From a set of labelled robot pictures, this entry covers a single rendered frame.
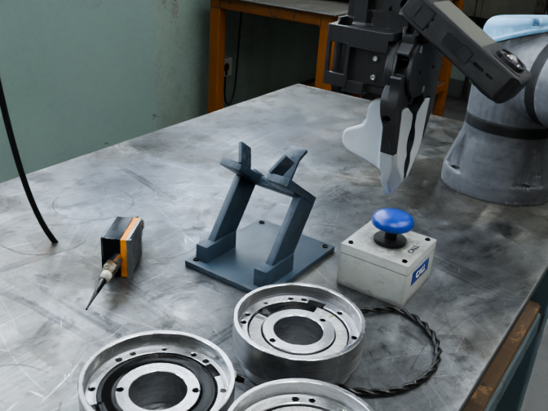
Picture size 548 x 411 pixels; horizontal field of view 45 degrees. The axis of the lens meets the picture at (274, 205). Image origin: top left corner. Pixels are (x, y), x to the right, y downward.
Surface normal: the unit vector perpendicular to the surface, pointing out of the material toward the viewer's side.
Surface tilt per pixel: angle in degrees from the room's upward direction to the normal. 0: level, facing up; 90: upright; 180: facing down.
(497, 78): 87
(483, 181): 72
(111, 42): 90
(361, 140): 93
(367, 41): 90
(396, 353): 0
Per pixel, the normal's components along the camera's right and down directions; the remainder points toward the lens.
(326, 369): 0.36, 0.42
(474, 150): -0.74, -0.07
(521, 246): 0.07, -0.90
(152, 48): 0.83, 0.29
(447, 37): -0.55, 0.28
